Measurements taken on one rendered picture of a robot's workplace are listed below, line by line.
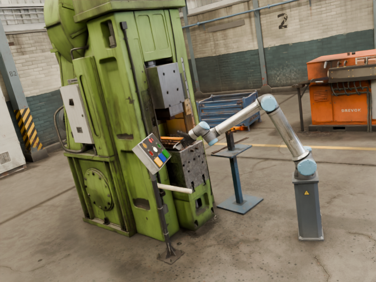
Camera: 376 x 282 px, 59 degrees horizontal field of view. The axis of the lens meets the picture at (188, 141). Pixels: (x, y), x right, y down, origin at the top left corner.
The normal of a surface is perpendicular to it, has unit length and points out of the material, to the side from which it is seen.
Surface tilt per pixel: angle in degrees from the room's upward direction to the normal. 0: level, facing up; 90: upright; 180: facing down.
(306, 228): 91
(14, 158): 90
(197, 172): 90
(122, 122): 89
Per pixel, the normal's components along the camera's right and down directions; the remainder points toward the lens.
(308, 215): -0.29, 0.31
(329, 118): -0.59, 0.32
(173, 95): 0.76, 0.04
